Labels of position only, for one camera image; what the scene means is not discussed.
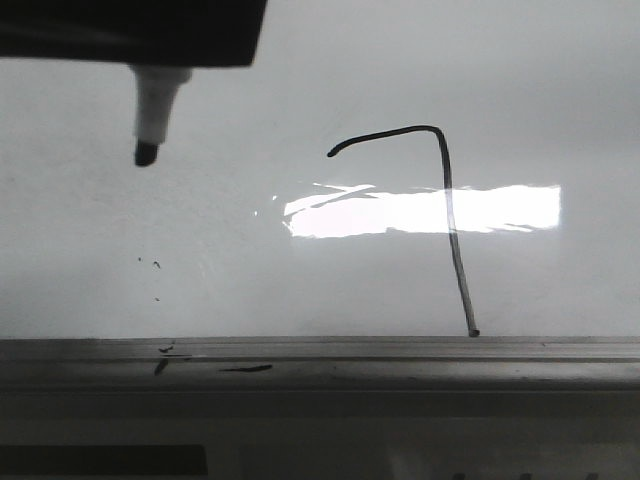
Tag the grey aluminium whiteboard tray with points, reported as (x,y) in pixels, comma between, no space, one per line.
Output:
(340,364)

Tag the black white whiteboard marker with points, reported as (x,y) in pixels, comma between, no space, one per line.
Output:
(156,88)

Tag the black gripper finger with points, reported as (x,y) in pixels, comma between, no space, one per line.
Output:
(164,33)

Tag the white whiteboard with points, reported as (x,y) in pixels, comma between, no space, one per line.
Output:
(303,196)

